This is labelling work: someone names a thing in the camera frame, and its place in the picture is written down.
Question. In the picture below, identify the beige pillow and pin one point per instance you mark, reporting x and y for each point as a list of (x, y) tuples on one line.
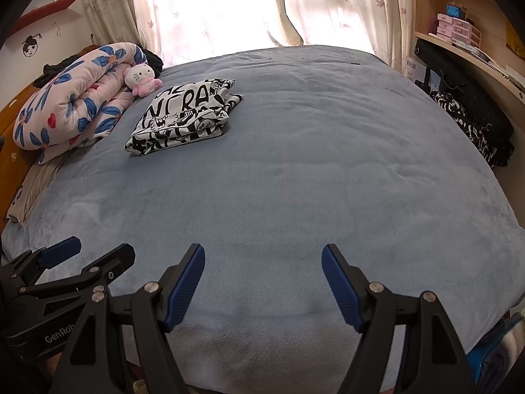
[(33, 188)]

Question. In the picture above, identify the white cardboard box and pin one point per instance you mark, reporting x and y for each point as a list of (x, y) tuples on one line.
[(415, 69)]

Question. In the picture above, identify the long black bag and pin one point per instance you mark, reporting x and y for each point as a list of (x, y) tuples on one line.
[(471, 86)]

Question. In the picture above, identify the floral pink quilt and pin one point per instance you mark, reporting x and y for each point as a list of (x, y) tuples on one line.
[(61, 102)]

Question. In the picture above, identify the black garment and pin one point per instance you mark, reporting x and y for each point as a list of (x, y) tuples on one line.
[(55, 67)]

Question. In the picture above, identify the pink drawer boxes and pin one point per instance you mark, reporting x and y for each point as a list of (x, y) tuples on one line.
[(455, 28)]

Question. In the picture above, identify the black and white printed jacket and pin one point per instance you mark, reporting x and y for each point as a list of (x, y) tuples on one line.
[(180, 119)]

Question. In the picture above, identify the small blue box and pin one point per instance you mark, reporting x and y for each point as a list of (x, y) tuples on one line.
[(456, 10)]

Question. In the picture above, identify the blue fabric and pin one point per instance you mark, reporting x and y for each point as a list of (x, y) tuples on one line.
[(496, 357)]

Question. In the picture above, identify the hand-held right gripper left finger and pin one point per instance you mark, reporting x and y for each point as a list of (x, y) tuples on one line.
[(184, 287)]

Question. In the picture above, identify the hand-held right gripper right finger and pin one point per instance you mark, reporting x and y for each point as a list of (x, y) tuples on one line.
[(340, 287)]

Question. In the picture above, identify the black and white patterned cloth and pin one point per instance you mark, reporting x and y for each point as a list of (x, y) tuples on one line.
[(451, 106)]

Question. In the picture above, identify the blue bed blanket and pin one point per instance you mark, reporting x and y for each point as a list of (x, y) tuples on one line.
[(307, 152)]

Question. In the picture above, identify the dark cloth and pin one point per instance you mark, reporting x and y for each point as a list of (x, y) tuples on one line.
[(154, 61)]

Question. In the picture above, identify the dark red round object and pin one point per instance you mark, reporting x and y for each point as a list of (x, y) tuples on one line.
[(433, 24)]

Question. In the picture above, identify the wooden bookshelf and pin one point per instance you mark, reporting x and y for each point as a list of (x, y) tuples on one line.
[(426, 8)]

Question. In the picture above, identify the yellow paper sheet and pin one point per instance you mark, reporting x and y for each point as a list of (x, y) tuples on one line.
[(516, 39)]

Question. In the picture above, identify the floral sheer curtain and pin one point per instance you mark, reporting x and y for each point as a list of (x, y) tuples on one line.
[(385, 8), (106, 8)]

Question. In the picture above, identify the red wall shelf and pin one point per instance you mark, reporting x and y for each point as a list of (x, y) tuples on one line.
[(45, 10)]

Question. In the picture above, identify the white and pink plush cat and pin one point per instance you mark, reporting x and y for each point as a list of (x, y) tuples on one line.
[(139, 78)]

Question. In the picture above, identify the black face wall sticker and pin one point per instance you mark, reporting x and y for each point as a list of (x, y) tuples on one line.
[(30, 45)]

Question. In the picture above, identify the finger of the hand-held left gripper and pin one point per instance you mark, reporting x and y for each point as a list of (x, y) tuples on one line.
[(61, 252), (117, 260)]

